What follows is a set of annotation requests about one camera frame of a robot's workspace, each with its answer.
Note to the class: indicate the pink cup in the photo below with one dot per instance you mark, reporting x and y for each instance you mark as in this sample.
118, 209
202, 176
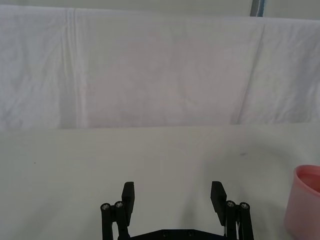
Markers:
300, 207

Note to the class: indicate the white backdrop sheet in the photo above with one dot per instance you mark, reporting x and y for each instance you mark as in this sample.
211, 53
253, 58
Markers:
150, 75

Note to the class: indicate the white table cloth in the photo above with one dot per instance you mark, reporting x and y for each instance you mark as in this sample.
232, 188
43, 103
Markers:
75, 180

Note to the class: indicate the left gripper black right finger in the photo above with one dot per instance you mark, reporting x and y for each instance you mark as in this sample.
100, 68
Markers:
218, 200

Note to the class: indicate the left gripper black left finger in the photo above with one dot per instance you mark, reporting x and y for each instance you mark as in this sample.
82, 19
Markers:
128, 200

